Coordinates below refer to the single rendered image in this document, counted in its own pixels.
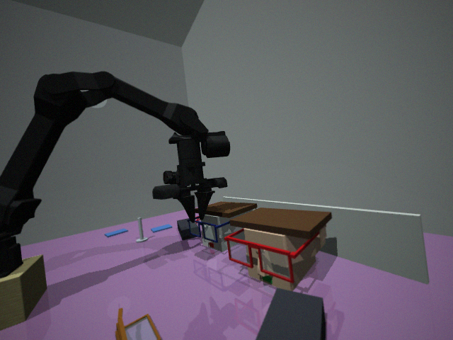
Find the pale grey flat panel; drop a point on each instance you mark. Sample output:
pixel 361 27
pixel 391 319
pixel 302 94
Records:
pixel 390 241

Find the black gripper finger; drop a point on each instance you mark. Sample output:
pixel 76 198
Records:
pixel 203 201
pixel 188 203

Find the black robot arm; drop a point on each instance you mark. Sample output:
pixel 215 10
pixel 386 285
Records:
pixel 58 102

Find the navy glasses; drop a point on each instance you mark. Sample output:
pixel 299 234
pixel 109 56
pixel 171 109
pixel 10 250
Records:
pixel 209 230

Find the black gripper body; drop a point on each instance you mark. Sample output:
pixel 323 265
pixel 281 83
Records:
pixel 191 173

